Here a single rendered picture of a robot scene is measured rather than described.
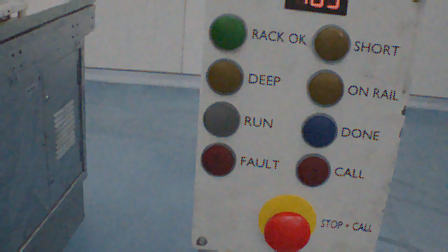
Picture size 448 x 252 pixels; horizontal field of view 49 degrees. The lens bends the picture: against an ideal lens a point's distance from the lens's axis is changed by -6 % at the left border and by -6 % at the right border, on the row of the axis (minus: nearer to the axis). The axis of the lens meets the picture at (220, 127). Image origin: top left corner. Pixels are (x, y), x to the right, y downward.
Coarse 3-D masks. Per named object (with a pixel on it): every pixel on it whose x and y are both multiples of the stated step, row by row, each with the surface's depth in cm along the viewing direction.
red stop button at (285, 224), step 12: (276, 216) 43; (288, 216) 42; (300, 216) 42; (264, 228) 44; (276, 228) 42; (288, 228) 42; (300, 228) 42; (276, 240) 43; (288, 240) 43; (300, 240) 43
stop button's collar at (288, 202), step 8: (272, 200) 44; (280, 200) 44; (288, 200) 44; (296, 200) 44; (304, 200) 44; (264, 208) 45; (272, 208) 45; (280, 208) 45; (288, 208) 44; (296, 208) 44; (304, 208) 44; (312, 208) 44; (264, 216) 45; (304, 216) 45; (312, 216) 44; (264, 224) 45; (312, 224) 45; (336, 224) 45; (312, 232) 45
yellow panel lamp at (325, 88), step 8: (312, 80) 40; (320, 80) 40; (328, 80) 40; (336, 80) 40; (312, 88) 40; (320, 88) 40; (328, 88) 40; (336, 88) 40; (312, 96) 40; (320, 96) 40; (328, 96) 40; (336, 96) 40; (328, 104) 41
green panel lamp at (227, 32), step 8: (224, 16) 39; (232, 16) 39; (216, 24) 39; (224, 24) 39; (232, 24) 39; (240, 24) 39; (216, 32) 39; (224, 32) 39; (232, 32) 39; (240, 32) 39; (216, 40) 40; (224, 40) 39; (232, 40) 39; (240, 40) 39; (224, 48) 40; (232, 48) 40
